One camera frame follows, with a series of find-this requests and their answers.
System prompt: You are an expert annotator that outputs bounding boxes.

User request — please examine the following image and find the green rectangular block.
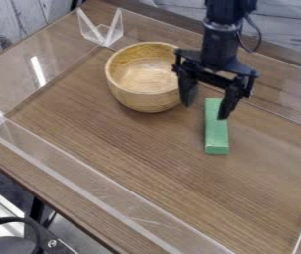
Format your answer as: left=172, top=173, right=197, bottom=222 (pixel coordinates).
left=205, top=98, right=229, bottom=155

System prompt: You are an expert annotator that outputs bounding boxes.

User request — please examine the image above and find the black table leg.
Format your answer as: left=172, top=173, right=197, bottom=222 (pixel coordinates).
left=30, top=197, right=46, bottom=223

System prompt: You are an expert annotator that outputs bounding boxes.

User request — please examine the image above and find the brown wooden bowl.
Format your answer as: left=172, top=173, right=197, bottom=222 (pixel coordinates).
left=105, top=42, right=181, bottom=113

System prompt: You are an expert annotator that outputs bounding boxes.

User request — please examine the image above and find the clear acrylic corner bracket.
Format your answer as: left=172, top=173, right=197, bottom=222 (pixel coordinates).
left=77, top=8, right=124, bottom=47

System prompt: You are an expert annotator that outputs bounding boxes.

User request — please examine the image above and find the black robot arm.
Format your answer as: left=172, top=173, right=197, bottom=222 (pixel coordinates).
left=172, top=0, right=262, bottom=120

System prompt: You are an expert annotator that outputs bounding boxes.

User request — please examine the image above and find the black cable loop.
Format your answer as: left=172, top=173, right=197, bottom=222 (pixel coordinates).
left=0, top=216, right=42, bottom=254

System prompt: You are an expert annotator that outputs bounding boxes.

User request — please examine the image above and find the black metal base plate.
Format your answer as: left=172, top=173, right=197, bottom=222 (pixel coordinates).
left=0, top=231, right=78, bottom=254

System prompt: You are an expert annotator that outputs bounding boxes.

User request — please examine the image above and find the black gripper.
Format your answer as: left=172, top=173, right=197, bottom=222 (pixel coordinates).
left=172, top=49, right=259, bottom=120

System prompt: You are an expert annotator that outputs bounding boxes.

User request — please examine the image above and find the clear acrylic front barrier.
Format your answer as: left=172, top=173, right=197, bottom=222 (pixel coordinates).
left=0, top=115, right=235, bottom=254

